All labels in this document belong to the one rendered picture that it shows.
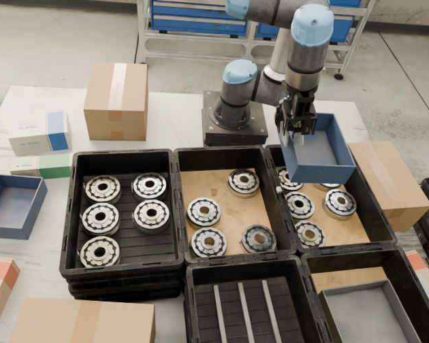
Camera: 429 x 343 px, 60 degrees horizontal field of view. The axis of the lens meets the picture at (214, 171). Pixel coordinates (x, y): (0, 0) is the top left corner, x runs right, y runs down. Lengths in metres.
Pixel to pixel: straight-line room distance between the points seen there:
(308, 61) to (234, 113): 0.71
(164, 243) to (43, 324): 0.36
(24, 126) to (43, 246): 0.47
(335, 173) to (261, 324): 0.43
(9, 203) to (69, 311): 0.57
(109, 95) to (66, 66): 1.75
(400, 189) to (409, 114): 2.00
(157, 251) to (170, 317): 0.19
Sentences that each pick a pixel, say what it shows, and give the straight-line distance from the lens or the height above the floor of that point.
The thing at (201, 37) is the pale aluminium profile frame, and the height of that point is 0.30.
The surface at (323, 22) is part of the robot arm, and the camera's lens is 0.74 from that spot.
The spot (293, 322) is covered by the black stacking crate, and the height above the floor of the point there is 0.83.
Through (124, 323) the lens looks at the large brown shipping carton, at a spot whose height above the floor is 0.90.
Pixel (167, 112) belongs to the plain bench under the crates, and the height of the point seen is 0.70.
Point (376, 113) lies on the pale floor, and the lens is 3.21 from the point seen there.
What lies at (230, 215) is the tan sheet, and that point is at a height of 0.83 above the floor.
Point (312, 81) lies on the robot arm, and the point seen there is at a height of 1.35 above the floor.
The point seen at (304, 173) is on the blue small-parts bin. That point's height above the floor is 1.11.
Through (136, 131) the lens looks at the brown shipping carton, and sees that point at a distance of 1.49.
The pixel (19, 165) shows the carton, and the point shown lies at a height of 0.76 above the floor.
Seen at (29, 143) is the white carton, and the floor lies 0.75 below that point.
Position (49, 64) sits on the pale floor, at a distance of 3.26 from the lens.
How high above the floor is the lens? 1.78
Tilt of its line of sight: 49 degrees down
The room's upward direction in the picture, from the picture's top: 9 degrees clockwise
